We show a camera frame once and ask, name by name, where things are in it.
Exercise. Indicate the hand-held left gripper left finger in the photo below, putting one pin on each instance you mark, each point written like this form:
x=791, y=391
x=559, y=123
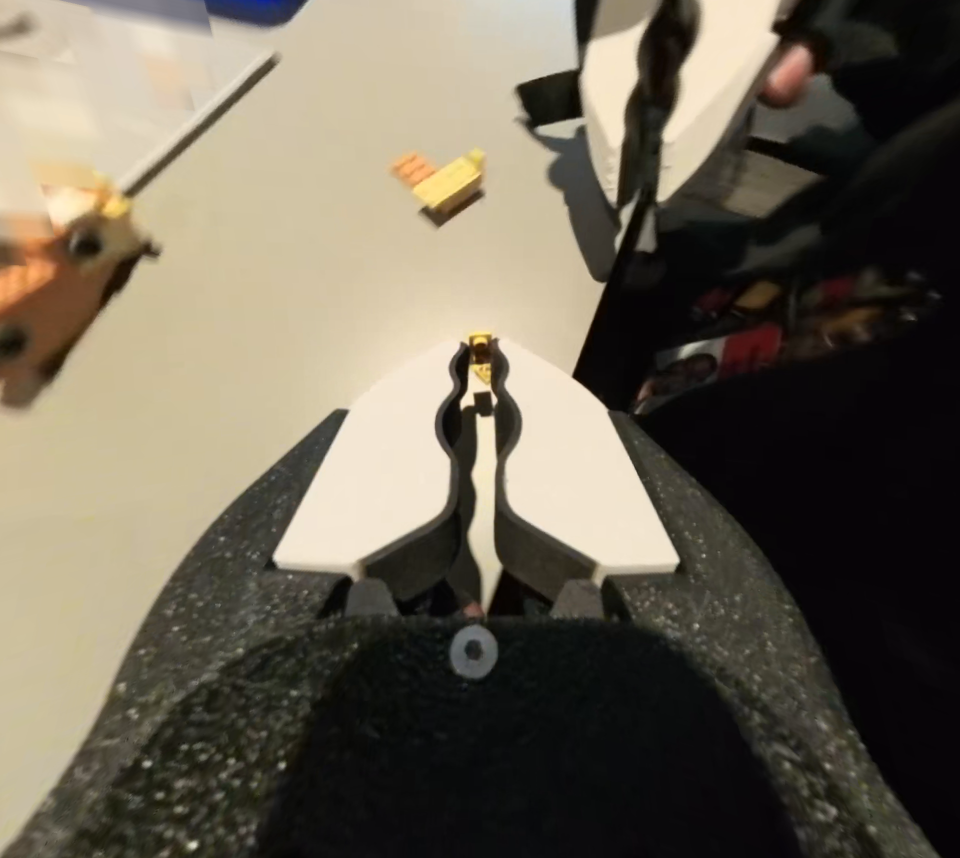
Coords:
x=368, y=491

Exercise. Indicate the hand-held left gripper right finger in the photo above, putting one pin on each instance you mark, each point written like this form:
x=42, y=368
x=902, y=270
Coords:
x=585, y=491

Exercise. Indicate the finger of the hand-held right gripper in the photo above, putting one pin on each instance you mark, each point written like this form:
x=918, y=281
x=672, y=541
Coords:
x=735, y=33
x=615, y=48

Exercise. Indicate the small yellow brick assembly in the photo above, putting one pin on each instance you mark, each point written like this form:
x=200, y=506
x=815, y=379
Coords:
x=480, y=355

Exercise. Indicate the yellow toy brick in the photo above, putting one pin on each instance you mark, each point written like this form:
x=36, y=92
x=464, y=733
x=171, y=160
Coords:
x=450, y=183

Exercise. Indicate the grey desk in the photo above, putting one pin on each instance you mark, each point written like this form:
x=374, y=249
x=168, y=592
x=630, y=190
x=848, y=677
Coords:
x=300, y=318

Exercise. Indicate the person's right hand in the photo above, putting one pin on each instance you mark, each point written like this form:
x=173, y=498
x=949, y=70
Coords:
x=788, y=78

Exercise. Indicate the red printed packet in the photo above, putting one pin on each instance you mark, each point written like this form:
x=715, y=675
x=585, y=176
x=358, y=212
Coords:
x=735, y=333

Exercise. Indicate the small orange toy brick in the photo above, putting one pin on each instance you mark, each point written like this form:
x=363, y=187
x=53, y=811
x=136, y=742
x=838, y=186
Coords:
x=53, y=295

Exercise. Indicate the tan studded toy brick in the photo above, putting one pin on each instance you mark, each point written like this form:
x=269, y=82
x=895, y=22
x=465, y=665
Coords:
x=83, y=198

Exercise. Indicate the grey instruction booklet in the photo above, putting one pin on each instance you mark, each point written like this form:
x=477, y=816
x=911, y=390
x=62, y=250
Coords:
x=105, y=78

